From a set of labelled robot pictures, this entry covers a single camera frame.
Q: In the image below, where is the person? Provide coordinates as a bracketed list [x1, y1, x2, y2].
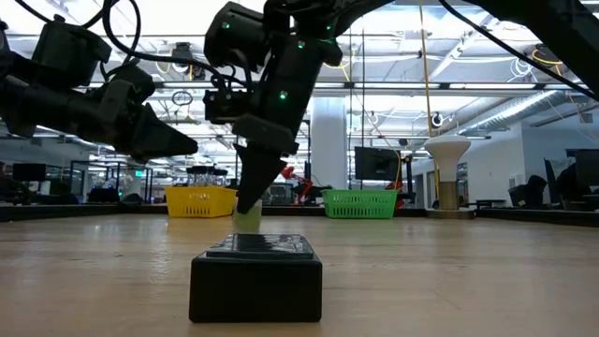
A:
[508, 173, 549, 210]

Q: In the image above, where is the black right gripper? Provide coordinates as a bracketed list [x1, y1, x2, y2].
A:
[231, 60, 324, 215]

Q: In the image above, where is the white bulb table lamp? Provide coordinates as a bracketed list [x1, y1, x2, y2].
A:
[423, 134, 476, 220]

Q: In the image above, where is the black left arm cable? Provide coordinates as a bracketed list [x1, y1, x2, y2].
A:
[101, 0, 142, 81]

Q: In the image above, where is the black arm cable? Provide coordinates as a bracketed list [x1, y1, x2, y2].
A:
[101, 0, 142, 81]
[437, 0, 599, 102]

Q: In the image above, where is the black overhead crossbar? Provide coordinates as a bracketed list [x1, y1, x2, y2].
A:
[88, 80, 599, 91]

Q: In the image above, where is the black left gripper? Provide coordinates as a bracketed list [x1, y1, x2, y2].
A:
[95, 78, 199, 164]

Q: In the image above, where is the green plastic basket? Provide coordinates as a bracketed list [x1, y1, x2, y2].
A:
[321, 188, 400, 220]

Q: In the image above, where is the black round ceiling fixture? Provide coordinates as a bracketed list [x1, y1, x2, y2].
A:
[533, 42, 561, 69]

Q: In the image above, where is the black digital clock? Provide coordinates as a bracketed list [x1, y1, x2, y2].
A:
[188, 232, 324, 324]

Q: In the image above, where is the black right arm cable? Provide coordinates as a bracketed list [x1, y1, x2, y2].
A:
[437, 0, 599, 102]

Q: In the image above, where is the black computer monitor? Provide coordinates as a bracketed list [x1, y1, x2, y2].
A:
[564, 148, 599, 187]
[353, 145, 401, 182]

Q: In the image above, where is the green USB wall charger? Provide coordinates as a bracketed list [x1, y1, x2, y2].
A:
[232, 198, 264, 233]

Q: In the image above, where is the yellow plastic basket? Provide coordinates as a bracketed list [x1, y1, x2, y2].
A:
[165, 185, 239, 219]

